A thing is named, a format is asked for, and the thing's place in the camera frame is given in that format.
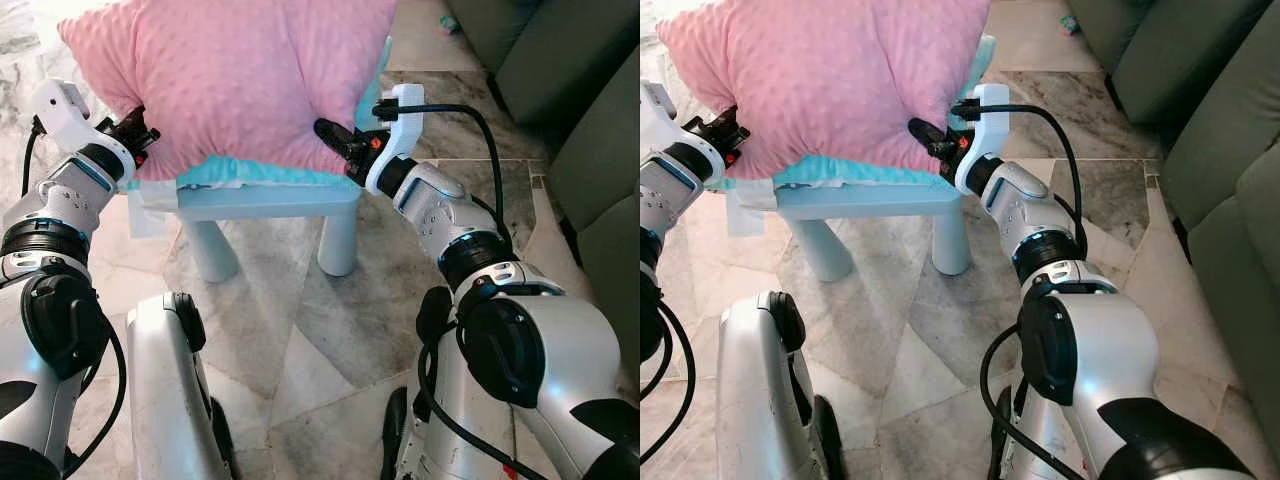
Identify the pink dotted plush pillow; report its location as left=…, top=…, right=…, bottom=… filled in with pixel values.
left=58, top=0, right=397, bottom=183
left=655, top=0, right=993, bottom=182

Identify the green leather sofa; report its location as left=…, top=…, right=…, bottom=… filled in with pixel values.
left=548, top=48, right=641, bottom=376
left=1160, top=0, right=1280, bottom=463

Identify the green sofa section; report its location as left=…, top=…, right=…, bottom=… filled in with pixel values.
left=445, top=0, right=641, bottom=127
left=1065, top=0, right=1273, bottom=128

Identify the small light blue table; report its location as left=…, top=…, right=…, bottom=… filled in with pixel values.
left=727, top=180, right=973, bottom=284
left=128, top=180, right=363, bottom=284

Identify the silver left robot leg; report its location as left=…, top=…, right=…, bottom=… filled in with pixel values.
left=125, top=291, right=242, bottom=480
left=715, top=291, right=847, bottom=480

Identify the silver robot leg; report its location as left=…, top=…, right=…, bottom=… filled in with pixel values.
left=990, top=385, right=1101, bottom=480
left=715, top=291, right=847, bottom=480
left=380, top=385, right=523, bottom=480
left=125, top=291, right=242, bottom=480

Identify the silver right robot leg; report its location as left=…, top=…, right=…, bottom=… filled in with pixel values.
left=380, top=385, right=523, bottom=480
left=990, top=385, right=1101, bottom=480

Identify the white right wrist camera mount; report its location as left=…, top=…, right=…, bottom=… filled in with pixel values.
left=365, top=85, right=427, bottom=196
left=955, top=83, right=1012, bottom=194

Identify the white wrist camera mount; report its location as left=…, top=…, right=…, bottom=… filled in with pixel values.
left=365, top=85, right=427, bottom=196
left=955, top=83, right=1012, bottom=194
left=33, top=80, right=102, bottom=157
left=640, top=80, right=692, bottom=151

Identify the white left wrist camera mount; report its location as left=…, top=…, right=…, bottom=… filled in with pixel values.
left=640, top=80, right=692, bottom=151
left=33, top=80, right=102, bottom=157

